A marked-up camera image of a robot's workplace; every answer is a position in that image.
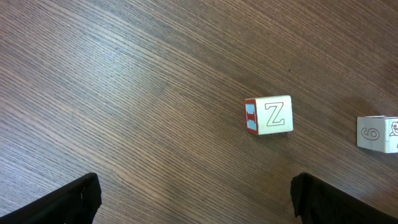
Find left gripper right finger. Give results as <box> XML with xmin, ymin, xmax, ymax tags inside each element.
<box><xmin>290</xmin><ymin>172</ymin><xmax>397</xmax><ymax>224</ymax></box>

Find white block green side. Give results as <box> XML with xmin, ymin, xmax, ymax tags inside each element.
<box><xmin>357</xmin><ymin>115</ymin><xmax>397</xmax><ymax>154</ymax></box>

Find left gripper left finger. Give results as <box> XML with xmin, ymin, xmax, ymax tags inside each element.
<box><xmin>1</xmin><ymin>172</ymin><xmax>102</xmax><ymax>224</ymax></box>

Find plain white block left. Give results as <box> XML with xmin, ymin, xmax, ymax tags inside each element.
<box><xmin>244</xmin><ymin>95</ymin><xmax>294</xmax><ymax>135</ymax></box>

